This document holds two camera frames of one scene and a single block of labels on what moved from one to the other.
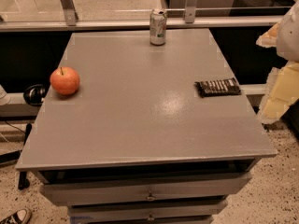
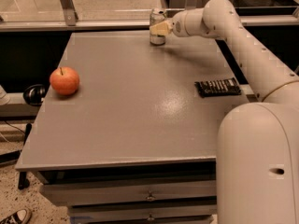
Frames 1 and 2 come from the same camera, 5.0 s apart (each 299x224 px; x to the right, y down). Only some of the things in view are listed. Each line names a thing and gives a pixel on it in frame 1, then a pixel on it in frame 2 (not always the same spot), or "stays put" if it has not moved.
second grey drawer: (149, 211) stays put
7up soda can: (158, 26) stays put
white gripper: (290, 36) -> (178, 27)
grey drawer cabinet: (135, 143) stays put
